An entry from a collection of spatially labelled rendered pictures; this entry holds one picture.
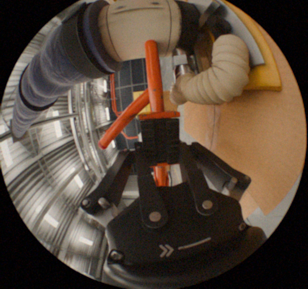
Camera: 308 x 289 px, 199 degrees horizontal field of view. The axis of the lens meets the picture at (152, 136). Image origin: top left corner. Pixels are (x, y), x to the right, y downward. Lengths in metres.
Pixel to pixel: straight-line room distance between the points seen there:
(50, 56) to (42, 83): 0.08
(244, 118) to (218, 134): 0.08
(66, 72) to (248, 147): 0.33
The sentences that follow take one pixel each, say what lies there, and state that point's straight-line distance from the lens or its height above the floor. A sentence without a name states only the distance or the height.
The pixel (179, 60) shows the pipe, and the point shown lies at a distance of 0.17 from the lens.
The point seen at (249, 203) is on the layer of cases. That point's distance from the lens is 0.91.
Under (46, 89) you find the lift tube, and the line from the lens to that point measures 0.29.
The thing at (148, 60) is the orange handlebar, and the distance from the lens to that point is 0.15.
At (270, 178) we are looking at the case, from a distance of 0.15.
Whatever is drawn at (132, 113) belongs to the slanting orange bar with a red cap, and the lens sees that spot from 0.15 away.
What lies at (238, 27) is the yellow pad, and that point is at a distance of 0.17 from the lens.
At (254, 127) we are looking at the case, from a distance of 0.15.
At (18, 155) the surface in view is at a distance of 5.02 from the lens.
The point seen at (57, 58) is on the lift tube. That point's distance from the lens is 0.21.
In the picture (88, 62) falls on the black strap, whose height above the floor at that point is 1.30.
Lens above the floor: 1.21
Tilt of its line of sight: level
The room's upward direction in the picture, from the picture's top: 96 degrees counter-clockwise
